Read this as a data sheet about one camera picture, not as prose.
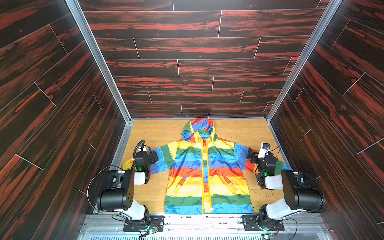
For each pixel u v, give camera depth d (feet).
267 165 2.26
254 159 2.75
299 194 1.47
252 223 2.41
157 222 2.41
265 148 2.54
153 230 2.31
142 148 2.65
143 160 2.35
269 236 2.31
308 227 2.41
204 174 2.98
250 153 2.75
